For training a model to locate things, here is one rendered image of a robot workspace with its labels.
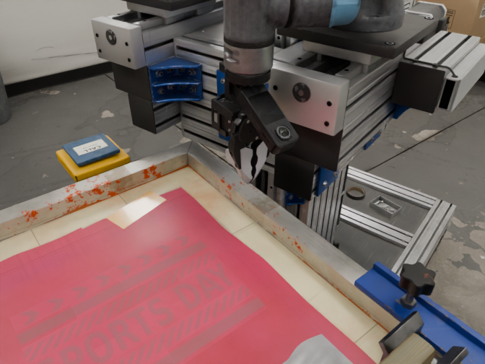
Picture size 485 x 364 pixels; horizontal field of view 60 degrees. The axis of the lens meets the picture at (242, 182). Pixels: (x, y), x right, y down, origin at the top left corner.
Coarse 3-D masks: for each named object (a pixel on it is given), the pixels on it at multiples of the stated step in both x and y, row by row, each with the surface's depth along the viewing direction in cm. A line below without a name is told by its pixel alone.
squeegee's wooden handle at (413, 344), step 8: (408, 336) 46; (416, 336) 46; (400, 344) 45; (408, 344) 45; (416, 344) 45; (424, 344) 45; (392, 352) 44; (400, 352) 44; (408, 352) 44; (416, 352) 44; (424, 352) 44; (432, 352) 44; (384, 360) 44; (392, 360) 43; (400, 360) 43; (408, 360) 43; (416, 360) 43; (424, 360) 44
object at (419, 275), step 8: (408, 264) 54; (416, 264) 54; (408, 272) 53; (416, 272) 53; (424, 272) 53; (432, 272) 53; (400, 280) 53; (408, 280) 52; (416, 280) 52; (424, 280) 52; (432, 280) 52; (408, 288) 53; (416, 288) 51; (424, 288) 52; (432, 288) 52; (408, 296) 55; (416, 296) 52; (408, 304) 55
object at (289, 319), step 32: (96, 224) 75; (160, 224) 76; (192, 224) 76; (128, 256) 69; (224, 256) 69; (256, 256) 69; (256, 288) 64; (288, 288) 64; (256, 320) 60; (288, 320) 60; (320, 320) 60; (224, 352) 55; (256, 352) 55; (288, 352) 56; (352, 352) 56
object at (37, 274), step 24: (72, 240) 72; (0, 264) 67; (24, 264) 67; (48, 264) 68; (72, 264) 68; (96, 264) 68; (0, 288) 64; (24, 288) 64; (48, 288) 64; (0, 312) 60; (0, 336) 57; (0, 360) 54; (24, 360) 54
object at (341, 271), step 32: (160, 160) 86; (192, 160) 88; (64, 192) 77; (96, 192) 79; (224, 192) 81; (256, 192) 78; (0, 224) 70; (32, 224) 74; (288, 224) 71; (320, 256) 65; (352, 288) 61; (384, 320) 58
